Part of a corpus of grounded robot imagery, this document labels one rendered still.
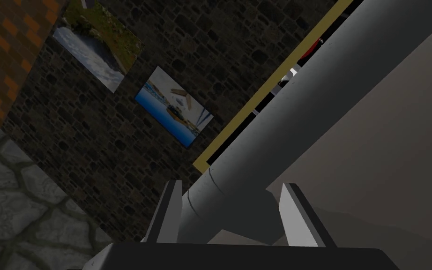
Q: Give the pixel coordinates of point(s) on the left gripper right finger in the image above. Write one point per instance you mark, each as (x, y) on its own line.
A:
(298, 225)

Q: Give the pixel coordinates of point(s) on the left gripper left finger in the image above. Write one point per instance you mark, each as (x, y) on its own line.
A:
(165, 217)

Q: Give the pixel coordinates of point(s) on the yellow-framed cupboard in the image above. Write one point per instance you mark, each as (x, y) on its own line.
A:
(238, 123)

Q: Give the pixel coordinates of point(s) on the blue beach wall picture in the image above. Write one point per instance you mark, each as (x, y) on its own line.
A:
(171, 107)

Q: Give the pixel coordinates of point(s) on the green landscape wall picture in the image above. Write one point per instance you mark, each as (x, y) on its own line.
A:
(99, 41)

